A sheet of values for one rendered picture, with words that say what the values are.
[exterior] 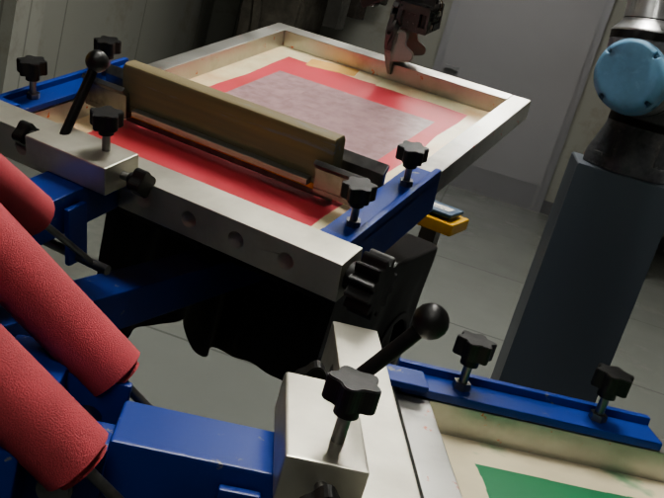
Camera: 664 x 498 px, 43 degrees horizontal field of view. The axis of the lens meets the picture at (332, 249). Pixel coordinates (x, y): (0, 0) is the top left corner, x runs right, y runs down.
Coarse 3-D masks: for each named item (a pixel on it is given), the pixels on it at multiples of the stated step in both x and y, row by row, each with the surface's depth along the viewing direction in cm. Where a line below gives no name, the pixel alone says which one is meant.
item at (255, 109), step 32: (128, 64) 129; (160, 96) 128; (192, 96) 125; (224, 96) 123; (192, 128) 127; (224, 128) 124; (256, 128) 121; (288, 128) 118; (320, 128) 118; (288, 160) 120; (320, 160) 117
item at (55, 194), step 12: (36, 180) 97; (48, 180) 98; (60, 180) 98; (48, 192) 95; (60, 192) 96; (72, 192) 96; (84, 192) 98; (60, 204) 95; (72, 204) 97; (96, 204) 101; (108, 204) 102; (60, 216) 96; (96, 216) 101; (60, 228) 97; (36, 240) 94; (48, 240) 96
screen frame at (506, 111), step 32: (256, 32) 176; (288, 32) 180; (160, 64) 151; (192, 64) 156; (224, 64) 165; (352, 64) 175; (384, 64) 172; (448, 96) 167; (480, 96) 164; (512, 96) 164; (480, 128) 146; (512, 128) 158; (448, 160) 132
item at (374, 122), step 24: (360, 96) 162; (384, 96) 164; (408, 96) 166; (312, 120) 148; (336, 120) 149; (360, 120) 151; (384, 120) 153; (408, 120) 154; (432, 120) 156; (456, 120) 158; (360, 144) 141; (384, 144) 143; (216, 168) 126; (240, 168) 127; (240, 192) 121; (264, 192) 122; (288, 192) 123; (288, 216) 116; (312, 216) 117
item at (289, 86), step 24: (264, 72) 166; (288, 72) 168; (312, 72) 170; (336, 72) 172; (240, 96) 153; (264, 96) 154; (288, 96) 156; (312, 96) 158; (336, 96) 160; (120, 144) 128; (144, 144) 130; (168, 144) 131; (168, 168) 124; (192, 168) 125
